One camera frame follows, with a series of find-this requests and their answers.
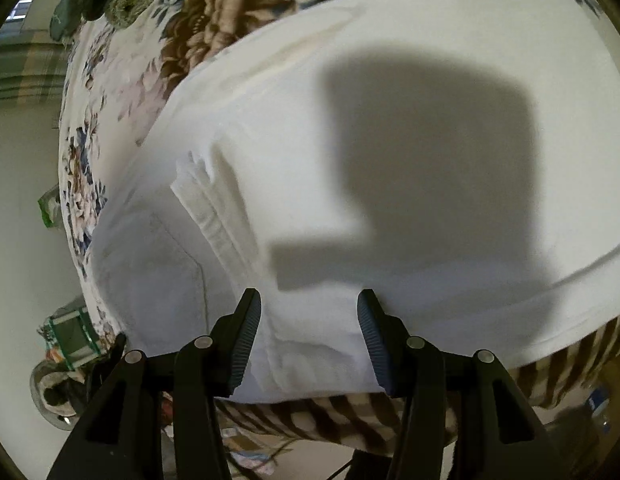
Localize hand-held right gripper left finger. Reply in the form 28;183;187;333
46;287;263;480

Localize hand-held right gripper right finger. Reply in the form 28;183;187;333
356;289;566;480

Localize white shirt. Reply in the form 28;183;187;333
87;0;620;405

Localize green and white box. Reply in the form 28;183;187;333
40;305;101;367

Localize round basket with clutter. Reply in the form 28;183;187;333
30;360;90;431

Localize green packet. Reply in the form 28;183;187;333
38;184;63;230

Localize floral printed blanket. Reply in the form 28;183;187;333
57;0;620;456

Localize plaid curtain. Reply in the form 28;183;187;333
0;35;73;103

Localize window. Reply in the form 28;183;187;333
7;0;40;26

